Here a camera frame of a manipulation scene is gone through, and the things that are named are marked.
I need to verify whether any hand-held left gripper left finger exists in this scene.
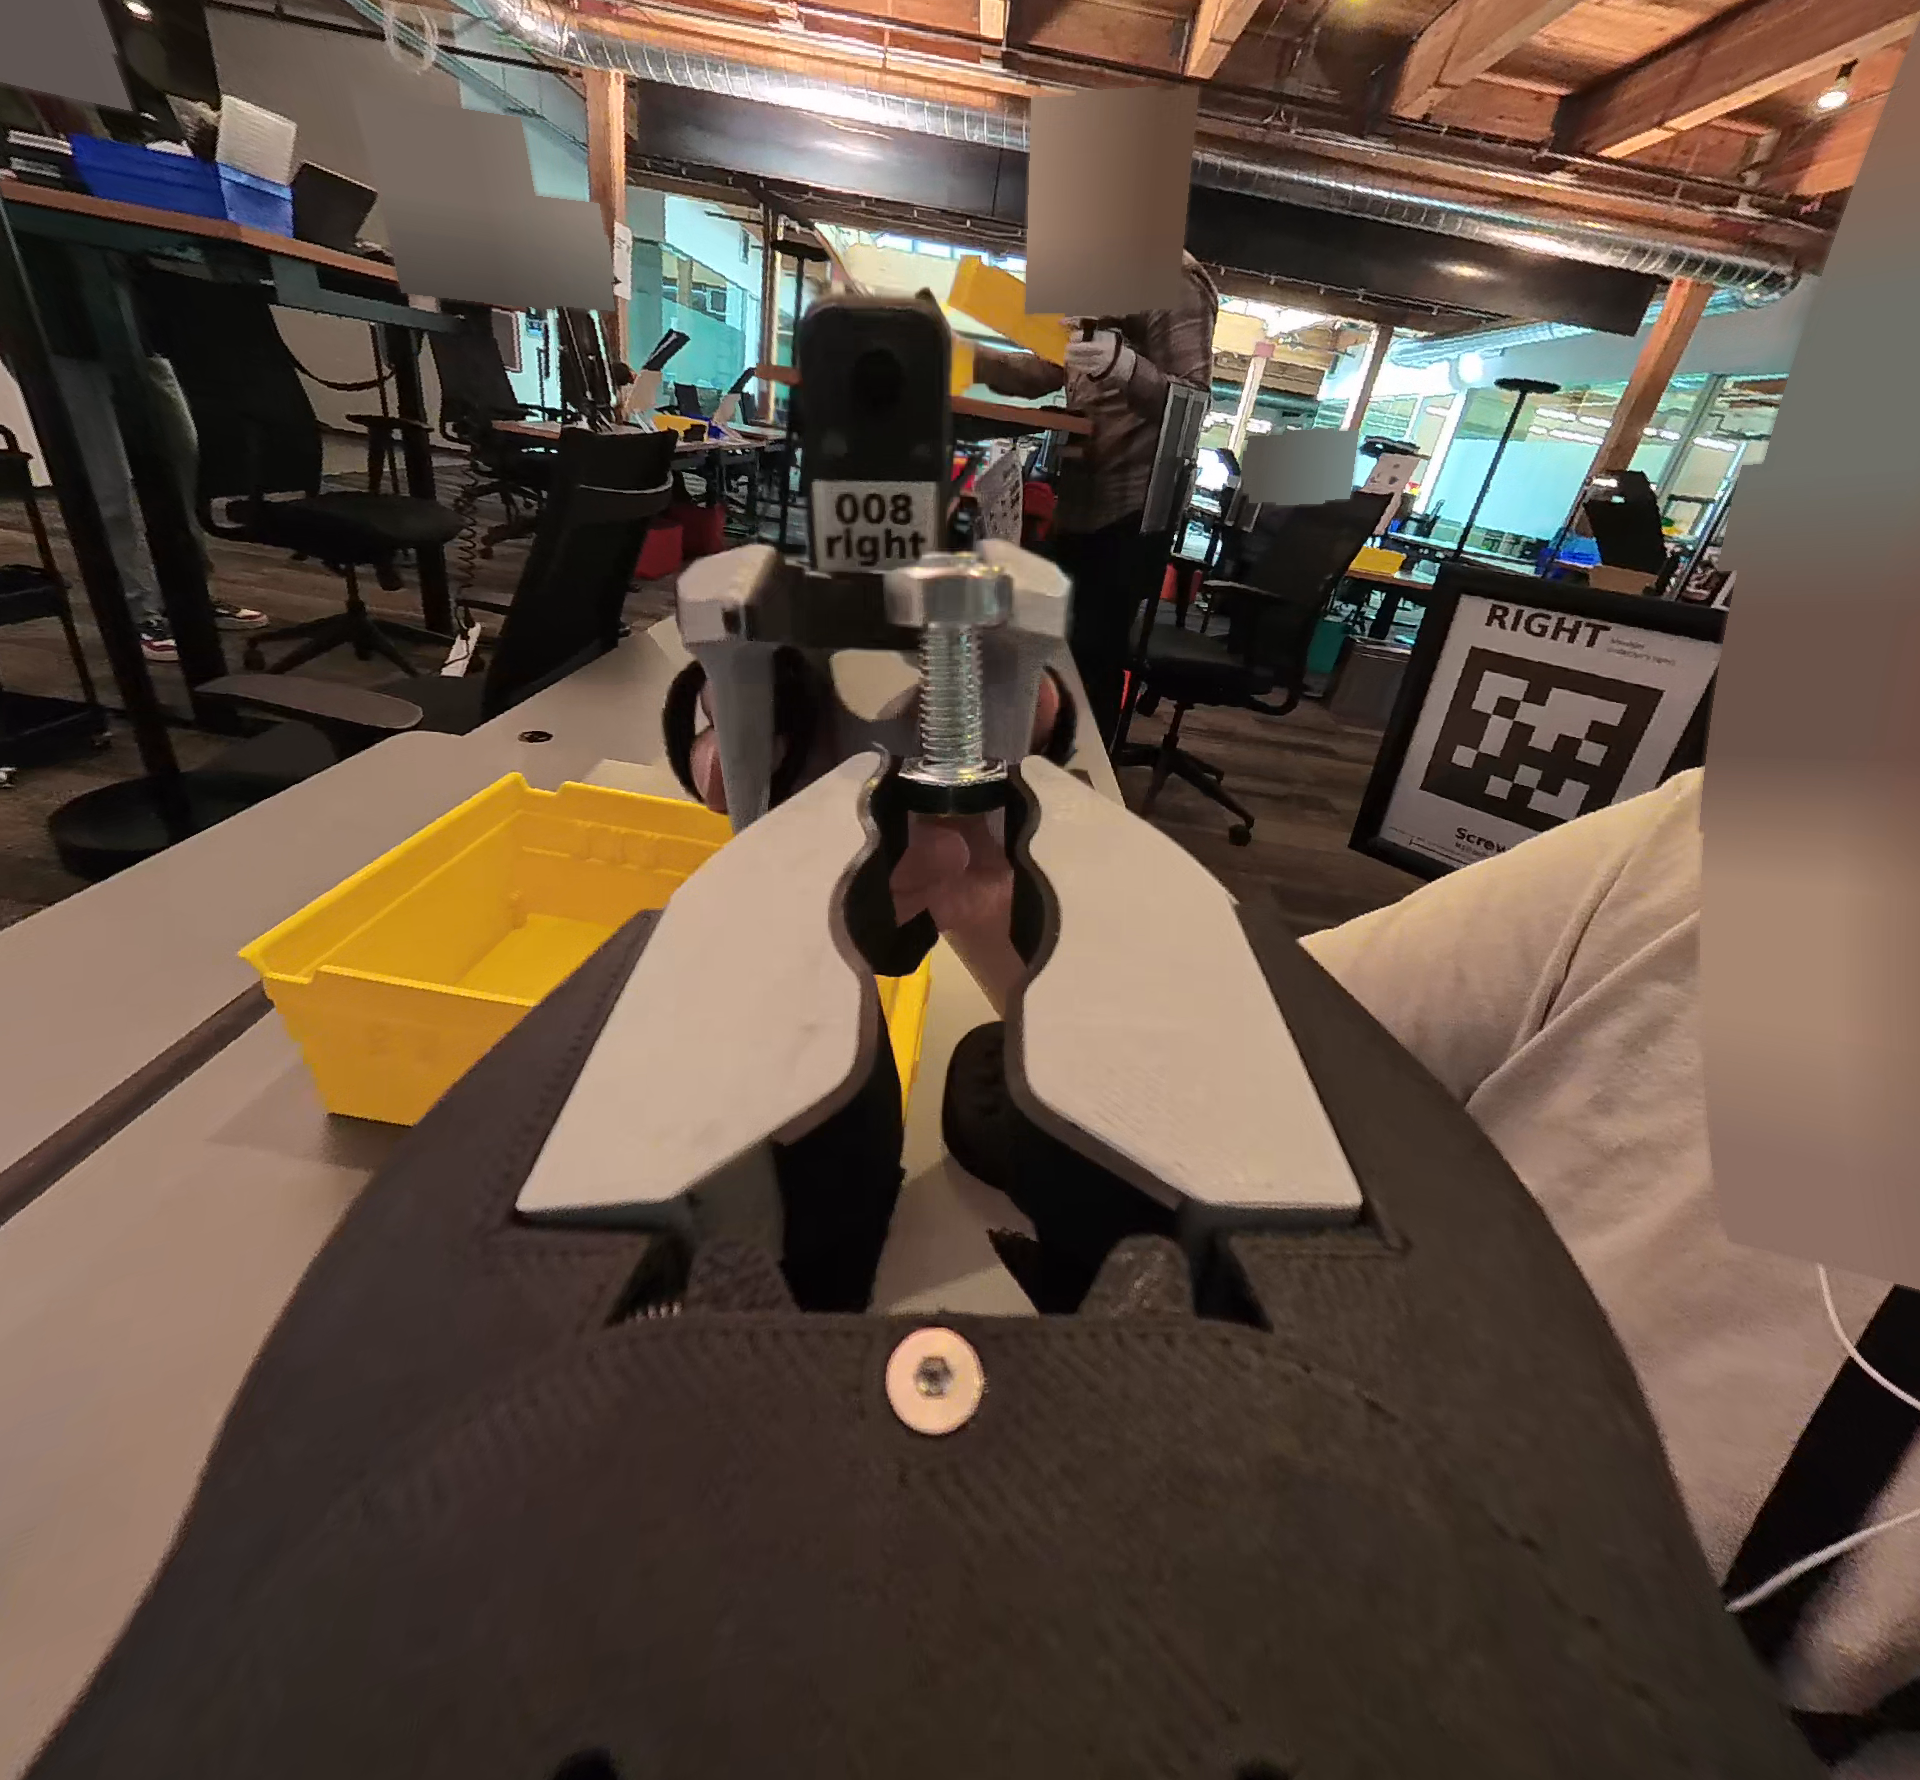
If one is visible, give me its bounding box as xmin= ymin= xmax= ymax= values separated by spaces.
xmin=513 ymin=751 xmax=906 ymax=1315

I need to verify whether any black strap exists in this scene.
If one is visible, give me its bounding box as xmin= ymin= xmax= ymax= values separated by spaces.
xmin=1722 ymin=1282 xmax=1920 ymax=1767

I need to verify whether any black office chair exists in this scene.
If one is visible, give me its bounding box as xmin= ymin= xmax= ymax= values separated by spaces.
xmin=192 ymin=422 xmax=679 ymax=780
xmin=194 ymin=262 xmax=469 ymax=683
xmin=1118 ymin=491 xmax=1404 ymax=849

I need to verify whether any steel hex bolt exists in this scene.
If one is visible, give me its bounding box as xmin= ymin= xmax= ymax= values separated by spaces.
xmin=892 ymin=618 xmax=1014 ymax=799

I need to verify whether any silver ceiling air duct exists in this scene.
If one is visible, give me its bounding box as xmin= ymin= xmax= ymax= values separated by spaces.
xmin=383 ymin=0 xmax=1802 ymax=301

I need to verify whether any black floor lamp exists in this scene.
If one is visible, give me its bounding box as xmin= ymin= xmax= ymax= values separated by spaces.
xmin=1454 ymin=374 xmax=1564 ymax=558

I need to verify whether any yellow plastic bin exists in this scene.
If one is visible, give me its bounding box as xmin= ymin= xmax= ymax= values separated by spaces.
xmin=240 ymin=772 xmax=935 ymax=1126
xmin=944 ymin=252 xmax=1073 ymax=364

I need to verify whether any white box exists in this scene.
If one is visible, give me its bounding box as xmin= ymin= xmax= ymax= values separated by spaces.
xmin=213 ymin=93 xmax=298 ymax=185

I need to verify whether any dark blue storage bin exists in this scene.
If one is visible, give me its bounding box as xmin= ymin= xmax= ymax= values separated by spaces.
xmin=67 ymin=131 xmax=227 ymax=222

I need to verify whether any printed marker sheet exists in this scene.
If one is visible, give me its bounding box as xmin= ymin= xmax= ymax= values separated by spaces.
xmin=960 ymin=449 xmax=1041 ymax=555

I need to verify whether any person's right hand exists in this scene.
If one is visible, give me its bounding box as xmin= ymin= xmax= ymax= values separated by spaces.
xmin=891 ymin=818 xmax=1041 ymax=1020

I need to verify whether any wood-top standing desk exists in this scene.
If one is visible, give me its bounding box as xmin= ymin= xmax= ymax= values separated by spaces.
xmin=0 ymin=179 xmax=467 ymax=643

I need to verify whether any white thin cable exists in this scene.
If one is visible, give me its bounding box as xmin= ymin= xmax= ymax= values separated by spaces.
xmin=1722 ymin=1263 xmax=1920 ymax=1617

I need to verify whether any black mesh pad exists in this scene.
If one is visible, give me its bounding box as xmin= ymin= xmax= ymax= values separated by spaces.
xmin=942 ymin=1022 xmax=1052 ymax=1190

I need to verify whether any framed marker sign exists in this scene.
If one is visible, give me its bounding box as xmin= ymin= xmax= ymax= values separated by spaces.
xmin=1346 ymin=562 xmax=1729 ymax=886

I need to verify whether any black laptop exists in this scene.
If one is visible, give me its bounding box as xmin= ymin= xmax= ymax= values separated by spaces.
xmin=288 ymin=160 xmax=381 ymax=256

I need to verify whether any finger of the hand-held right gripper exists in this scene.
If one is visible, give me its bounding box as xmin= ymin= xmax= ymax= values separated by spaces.
xmin=673 ymin=551 xmax=917 ymax=841
xmin=981 ymin=543 xmax=1077 ymax=766

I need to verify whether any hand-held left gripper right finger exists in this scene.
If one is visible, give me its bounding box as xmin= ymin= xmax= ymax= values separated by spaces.
xmin=998 ymin=755 xmax=1368 ymax=1251

